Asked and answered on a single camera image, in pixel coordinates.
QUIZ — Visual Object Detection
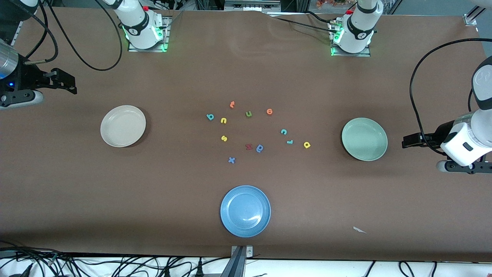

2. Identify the aluminium edge profile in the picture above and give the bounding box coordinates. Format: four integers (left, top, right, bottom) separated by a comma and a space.
8, 15, 23, 47

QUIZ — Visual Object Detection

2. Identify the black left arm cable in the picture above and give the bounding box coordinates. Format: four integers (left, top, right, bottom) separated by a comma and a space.
410, 38, 492, 154

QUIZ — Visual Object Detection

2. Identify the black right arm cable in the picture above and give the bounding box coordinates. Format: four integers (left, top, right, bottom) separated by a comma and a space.
23, 0, 123, 72

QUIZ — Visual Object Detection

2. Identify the blue plate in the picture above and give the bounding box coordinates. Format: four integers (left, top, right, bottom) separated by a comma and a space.
220, 185, 271, 238

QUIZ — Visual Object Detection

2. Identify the short black table cable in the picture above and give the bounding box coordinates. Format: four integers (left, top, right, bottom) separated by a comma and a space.
304, 11, 339, 24

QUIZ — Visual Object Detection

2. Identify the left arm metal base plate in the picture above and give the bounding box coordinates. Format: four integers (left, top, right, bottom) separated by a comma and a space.
330, 21, 371, 57

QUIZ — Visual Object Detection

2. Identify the beige brown plate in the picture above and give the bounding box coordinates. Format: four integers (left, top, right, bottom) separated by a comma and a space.
100, 105, 146, 148

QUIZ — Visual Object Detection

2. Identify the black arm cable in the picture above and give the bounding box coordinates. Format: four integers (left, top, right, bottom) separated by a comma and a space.
23, 0, 123, 72
410, 38, 492, 154

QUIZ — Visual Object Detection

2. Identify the grey metal camera mount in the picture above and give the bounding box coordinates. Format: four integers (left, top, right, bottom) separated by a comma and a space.
221, 245, 254, 277

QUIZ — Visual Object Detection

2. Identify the tangle of black cables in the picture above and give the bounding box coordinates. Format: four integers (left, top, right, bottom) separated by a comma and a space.
0, 240, 231, 277

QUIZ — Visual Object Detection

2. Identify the green plate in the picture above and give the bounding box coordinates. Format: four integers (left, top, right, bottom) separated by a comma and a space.
341, 117, 388, 162

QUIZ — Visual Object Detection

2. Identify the orange background clutter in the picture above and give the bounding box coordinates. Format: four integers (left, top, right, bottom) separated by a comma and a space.
316, 0, 348, 9

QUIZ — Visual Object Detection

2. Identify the silver background box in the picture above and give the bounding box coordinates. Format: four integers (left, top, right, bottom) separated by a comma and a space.
224, 0, 282, 12

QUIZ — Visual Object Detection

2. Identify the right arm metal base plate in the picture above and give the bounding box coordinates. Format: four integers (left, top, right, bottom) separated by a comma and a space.
128, 17, 170, 52

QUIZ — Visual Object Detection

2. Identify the long black table cable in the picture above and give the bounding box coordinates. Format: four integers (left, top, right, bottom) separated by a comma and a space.
268, 15, 335, 35

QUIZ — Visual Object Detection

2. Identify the aluminium corner profile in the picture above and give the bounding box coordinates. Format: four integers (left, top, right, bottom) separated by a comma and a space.
463, 0, 492, 27

